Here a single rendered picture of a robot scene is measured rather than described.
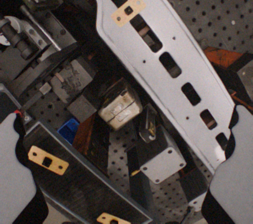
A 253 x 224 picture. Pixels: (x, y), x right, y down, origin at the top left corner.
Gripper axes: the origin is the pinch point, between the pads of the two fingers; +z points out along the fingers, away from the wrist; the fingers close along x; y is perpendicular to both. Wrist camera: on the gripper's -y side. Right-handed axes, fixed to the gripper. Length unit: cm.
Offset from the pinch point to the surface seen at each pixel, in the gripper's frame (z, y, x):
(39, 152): 16.4, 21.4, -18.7
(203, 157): 32, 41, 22
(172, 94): 35.4, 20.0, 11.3
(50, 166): 15.9, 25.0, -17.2
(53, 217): 93, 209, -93
